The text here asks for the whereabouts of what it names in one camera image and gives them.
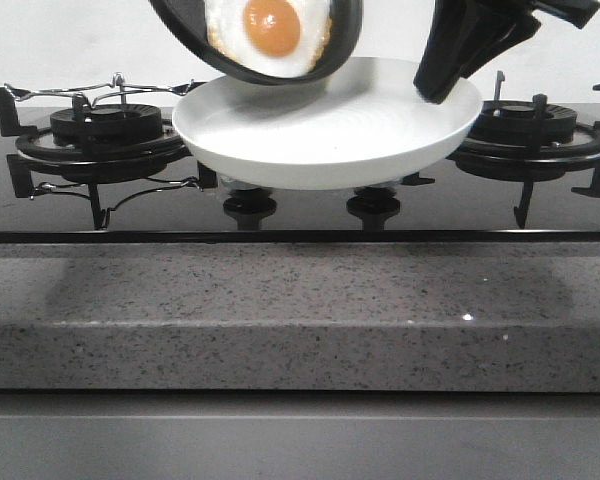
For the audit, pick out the black right burner grate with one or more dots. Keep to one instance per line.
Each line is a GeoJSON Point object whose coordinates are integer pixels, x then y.
{"type": "Point", "coordinates": [527, 167]}

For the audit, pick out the chrome wire pan support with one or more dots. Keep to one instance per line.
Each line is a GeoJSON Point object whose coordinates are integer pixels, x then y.
{"type": "Point", "coordinates": [117, 87]}

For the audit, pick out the black burner grate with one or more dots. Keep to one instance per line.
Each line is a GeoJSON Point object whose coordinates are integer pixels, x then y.
{"type": "Point", "coordinates": [88, 145]}
{"type": "Point", "coordinates": [527, 167]}

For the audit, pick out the black left burner grate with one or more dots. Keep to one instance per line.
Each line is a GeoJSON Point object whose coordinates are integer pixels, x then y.
{"type": "Point", "coordinates": [88, 145]}

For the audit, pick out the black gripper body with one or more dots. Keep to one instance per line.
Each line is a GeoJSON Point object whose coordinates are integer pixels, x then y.
{"type": "Point", "coordinates": [575, 12]}

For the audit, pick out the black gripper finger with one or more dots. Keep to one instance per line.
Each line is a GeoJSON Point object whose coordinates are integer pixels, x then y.
{"type": "Point", "coordinates": [493, 37]}
{"type": "Point", "coordinates": [447, 47]}

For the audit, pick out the small black frying pan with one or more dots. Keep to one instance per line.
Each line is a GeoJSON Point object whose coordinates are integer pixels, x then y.
{"type": "Point", "coordinates": [185, 20]}

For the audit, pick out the black glass gas stove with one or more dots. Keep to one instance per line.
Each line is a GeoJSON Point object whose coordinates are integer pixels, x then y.
{"type": "Point", "coordinates": [216, 215]}

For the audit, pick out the silver stove knob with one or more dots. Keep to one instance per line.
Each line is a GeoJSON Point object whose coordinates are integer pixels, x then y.
{"type": "Point", "coordinates": [389, 184]}
{"type": "Point", "coordinates": [233, 184]}

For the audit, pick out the white ceramic plate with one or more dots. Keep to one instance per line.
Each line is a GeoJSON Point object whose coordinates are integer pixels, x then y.
{"type": "Point", "coordinates": [364, 125]}

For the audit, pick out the fried egg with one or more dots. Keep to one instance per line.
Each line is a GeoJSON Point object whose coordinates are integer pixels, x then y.
{"type": "Point", "coordinates": [273, 37]}

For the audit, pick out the silver left stove knob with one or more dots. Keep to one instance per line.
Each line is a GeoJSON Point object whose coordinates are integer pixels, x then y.
{"type": "Point", "coordinates": [233, 184]}

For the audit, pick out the silver right stove knob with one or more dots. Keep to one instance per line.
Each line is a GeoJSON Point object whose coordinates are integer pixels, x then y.
{"type": "Point", "coordinates": [389, 184]}

